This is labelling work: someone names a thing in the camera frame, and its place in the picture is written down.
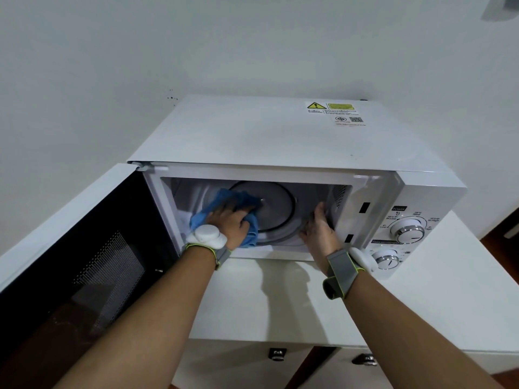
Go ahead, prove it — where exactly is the person's right hand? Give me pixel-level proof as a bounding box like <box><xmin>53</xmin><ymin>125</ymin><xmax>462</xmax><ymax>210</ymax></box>
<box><xmin>299</xmin><ymin>202</ymin><xmax>345</xmax><ymax>276</ymax></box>

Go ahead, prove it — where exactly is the person's left hand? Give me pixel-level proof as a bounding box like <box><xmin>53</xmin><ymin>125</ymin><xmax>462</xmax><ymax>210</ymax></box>
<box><xmin>205</xmin><ymin>205</ymin><xmax>252</xmax><ymax>251</ymax></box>

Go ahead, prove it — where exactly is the blue cleaning cloth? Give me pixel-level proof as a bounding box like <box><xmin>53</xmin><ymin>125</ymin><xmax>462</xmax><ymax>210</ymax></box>
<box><xmin>190</xmin><ymin>188</ymin><xmax>262</xmax><ymax>248</ymax></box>

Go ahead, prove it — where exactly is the person's left forearm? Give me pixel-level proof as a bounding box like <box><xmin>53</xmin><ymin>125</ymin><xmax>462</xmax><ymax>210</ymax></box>
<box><xmin>53</xmin><ymin>245</ymin><xmax>221</xmax><ymax>389</ymax></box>

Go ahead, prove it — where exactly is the person's right forearm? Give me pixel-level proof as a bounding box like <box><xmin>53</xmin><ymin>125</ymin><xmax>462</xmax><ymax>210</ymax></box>
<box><xmin>341</xmin><ymin>271</ymin><xmax>505</xmax><ymax>389</ymax></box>

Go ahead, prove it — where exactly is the glass turntable plate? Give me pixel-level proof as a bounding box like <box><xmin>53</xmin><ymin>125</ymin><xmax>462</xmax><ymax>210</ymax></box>
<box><xmin>203</xmin><ymin>181</ymin><xmax>297</xmax><ymax>244</ymax></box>

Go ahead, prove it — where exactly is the small chrome microwave knob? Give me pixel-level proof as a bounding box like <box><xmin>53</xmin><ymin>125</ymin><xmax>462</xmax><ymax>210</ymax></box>
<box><xmin>371</xmin><ymin>250</ymin><xmax>400</xmax><ymax>270</ymax></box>

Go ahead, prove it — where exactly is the white microwave oven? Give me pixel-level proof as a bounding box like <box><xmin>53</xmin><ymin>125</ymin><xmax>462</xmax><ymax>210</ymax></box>
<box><xmin>128</xmin><ymin>95</ymin><xmax>468</xmax><ymax>280</ymax></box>

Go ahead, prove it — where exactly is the large chrome microwave knob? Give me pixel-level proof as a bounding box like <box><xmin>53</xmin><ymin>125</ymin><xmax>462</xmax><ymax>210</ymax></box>
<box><xmin>389</xmin><ymin>218</ymin><xmax>426</xmax><ymax>244</ymax></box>

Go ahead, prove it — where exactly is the yellow warning label sticker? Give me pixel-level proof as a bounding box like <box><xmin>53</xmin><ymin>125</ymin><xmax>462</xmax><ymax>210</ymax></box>
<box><xmin>305</xmin><ymin>101</ymin><xmax>367</xmax><ymax>127</ymax></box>

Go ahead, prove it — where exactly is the white cabinet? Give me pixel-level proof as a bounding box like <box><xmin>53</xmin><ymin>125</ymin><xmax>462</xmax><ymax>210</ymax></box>
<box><xmin>172</xmin><ymin>210</ymin><xmax>519</xmax><ymax>389</ymax></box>

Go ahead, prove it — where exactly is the microwave door with black window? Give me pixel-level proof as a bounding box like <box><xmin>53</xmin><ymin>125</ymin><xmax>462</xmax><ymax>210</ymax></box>
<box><xmin>0</xmin><ymin>162</ymin><xmax>181</xmax><ymax>389</ymax></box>

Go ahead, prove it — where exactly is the white wrist tracker grey strap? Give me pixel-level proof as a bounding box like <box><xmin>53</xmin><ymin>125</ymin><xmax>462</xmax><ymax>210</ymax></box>
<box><xmin>180</xmin><ymin>224</ymin><xmax>232</xmax><ymax>271</ymax></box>
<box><xmin>323</xmin><ymin>247</ymin><xmax>378</xmax><ymax>300</ymax></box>

